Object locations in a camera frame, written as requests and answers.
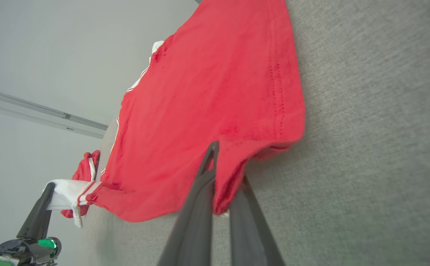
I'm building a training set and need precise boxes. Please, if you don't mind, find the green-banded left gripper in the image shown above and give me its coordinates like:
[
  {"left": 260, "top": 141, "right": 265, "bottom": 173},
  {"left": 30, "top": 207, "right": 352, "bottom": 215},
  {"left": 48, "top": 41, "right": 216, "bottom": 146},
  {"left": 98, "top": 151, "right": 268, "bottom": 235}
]
[{"left": 0, "top": 182, "right": 56, "bottom": 266}]

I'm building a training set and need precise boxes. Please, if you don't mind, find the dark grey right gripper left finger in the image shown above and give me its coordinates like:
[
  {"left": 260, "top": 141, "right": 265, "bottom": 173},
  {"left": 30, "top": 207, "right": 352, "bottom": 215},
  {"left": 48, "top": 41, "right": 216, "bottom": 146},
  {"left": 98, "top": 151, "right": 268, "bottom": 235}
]
[{"left": 158, "top": 141, "right": 220, "bottom": 266}]

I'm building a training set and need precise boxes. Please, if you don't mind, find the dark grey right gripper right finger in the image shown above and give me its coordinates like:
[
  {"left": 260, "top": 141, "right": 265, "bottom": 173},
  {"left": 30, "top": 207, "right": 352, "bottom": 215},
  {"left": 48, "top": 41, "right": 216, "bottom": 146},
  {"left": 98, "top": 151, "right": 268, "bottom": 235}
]
[{"left": 230, "top": 175, "right": 285, "bottom": 266}]

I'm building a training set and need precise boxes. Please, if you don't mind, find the red jersey with white trim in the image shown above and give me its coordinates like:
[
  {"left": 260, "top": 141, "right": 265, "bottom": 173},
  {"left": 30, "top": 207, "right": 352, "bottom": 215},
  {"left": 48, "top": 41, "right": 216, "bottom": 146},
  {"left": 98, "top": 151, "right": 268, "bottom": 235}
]
[{"left": 61, "top": 0, "right": 306, "bottom": 228}]

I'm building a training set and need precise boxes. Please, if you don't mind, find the black left gripper motor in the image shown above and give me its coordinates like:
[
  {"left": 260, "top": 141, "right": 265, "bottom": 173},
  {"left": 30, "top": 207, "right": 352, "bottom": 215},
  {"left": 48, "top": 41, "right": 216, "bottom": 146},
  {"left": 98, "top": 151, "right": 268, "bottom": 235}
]
[{"left": 24, "top": 236, "right": 62, "bottom": 266}]

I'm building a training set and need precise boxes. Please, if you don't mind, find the grey fabric sofa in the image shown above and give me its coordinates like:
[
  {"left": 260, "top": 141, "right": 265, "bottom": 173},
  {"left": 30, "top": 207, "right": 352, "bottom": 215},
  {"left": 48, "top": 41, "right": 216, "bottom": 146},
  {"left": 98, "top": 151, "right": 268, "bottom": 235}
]
[{"left": 78, "top": 0, "right": 430, "bottom": 266}]

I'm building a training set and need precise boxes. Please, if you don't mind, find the light grey wall rail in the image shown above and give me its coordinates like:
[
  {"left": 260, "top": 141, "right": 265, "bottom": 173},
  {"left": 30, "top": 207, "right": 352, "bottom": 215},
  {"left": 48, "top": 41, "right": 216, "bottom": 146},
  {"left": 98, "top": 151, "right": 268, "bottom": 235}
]
[{"left": 0, "top": 86, "right": 109, "bottom": 139}]

